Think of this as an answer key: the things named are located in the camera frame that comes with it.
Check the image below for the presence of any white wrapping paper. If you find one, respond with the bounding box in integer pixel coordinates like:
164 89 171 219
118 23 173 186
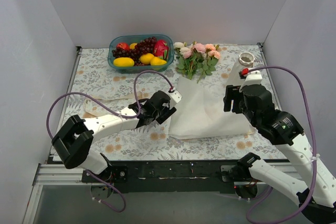
169 77 254 140

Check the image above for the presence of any pink rose stem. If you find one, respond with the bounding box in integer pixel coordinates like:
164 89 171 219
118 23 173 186
187 42 206 80

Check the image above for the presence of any cream ribbon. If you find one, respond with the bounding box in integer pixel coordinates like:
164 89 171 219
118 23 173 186
83 93 135 119

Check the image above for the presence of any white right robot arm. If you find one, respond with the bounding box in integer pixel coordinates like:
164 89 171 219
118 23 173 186
224 84 335 223

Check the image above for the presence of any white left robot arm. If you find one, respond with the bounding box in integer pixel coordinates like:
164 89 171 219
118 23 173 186
51 90 182 182

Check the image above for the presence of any white ribbed vase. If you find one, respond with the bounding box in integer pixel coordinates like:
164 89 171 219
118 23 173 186
227 51 256 88

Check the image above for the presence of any peach rose stem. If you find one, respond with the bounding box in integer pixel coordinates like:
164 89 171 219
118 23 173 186
195 43 221 83

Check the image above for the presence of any yellow mango right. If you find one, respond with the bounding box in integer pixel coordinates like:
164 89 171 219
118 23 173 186
150 57 167 66

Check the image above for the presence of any yellow mango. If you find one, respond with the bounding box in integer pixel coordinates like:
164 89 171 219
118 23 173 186
113 57 135 67
150 57 167 66

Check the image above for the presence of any yellow lemon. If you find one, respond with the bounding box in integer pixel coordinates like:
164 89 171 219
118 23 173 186
139 53 154 65

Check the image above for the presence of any white rose stem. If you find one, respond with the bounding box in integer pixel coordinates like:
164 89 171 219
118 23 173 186
175 47 193 79

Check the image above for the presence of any yellow mango left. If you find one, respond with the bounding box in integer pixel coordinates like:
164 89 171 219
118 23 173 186
113 57 135 67

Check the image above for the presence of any red dragon fruit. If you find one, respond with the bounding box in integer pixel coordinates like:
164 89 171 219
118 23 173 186
153 39 169 60

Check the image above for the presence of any dark red grape bunch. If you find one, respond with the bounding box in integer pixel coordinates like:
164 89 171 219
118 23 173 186
112 37 157 67

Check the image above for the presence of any orange fruit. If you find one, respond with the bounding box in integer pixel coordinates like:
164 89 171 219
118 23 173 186
129 43 138 50

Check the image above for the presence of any cream rose stem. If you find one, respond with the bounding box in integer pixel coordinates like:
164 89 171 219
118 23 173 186
173 42 185 59

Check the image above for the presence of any red apple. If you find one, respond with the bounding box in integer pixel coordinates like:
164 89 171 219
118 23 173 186
116 42 130 50

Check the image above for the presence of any teal plastic fruit basket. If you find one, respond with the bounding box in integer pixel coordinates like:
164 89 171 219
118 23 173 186
108 34 174 73

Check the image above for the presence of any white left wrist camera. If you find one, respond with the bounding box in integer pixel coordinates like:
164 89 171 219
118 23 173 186
168 90 182 108

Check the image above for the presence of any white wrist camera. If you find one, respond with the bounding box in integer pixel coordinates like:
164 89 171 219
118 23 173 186
238 68 262 87
168 90 182 108

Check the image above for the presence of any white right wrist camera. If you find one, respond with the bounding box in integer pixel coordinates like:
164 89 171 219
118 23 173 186
238 68 262 87

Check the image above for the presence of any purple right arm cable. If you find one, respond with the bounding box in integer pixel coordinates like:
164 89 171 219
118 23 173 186
246 66 318 224

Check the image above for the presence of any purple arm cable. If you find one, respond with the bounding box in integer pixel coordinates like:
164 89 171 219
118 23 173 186
46 70 175 213
246 66 318 224

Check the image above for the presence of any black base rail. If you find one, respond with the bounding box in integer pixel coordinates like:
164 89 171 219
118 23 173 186
81 159 260 193

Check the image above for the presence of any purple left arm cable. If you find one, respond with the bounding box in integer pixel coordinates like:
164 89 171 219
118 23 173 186
46 70 175 213

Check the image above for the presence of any aluminium frame rail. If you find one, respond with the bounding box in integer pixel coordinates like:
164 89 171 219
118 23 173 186
33 164 83 186

